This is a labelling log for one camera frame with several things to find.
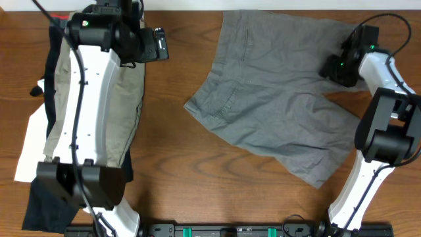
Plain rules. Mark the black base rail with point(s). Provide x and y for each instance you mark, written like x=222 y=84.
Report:
x=290 y=229

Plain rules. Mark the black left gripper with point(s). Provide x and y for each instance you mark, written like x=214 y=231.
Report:
x=150 y=53

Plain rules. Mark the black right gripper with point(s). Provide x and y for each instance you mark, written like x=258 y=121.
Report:
x=329 y=69

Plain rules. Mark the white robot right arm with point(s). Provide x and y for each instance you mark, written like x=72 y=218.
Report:
x=388 y=134

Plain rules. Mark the khaki beige shorts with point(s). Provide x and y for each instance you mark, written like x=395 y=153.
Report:
x=104 y=138

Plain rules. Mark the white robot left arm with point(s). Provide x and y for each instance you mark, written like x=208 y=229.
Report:
x=105 y=40

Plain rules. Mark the black garment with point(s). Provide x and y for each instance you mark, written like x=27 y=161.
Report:
x=47 y=213

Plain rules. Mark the white garment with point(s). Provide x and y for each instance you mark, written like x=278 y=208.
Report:
x=34 y=143

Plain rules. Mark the grey shorts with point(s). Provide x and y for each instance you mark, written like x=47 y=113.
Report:
x=264 y=92

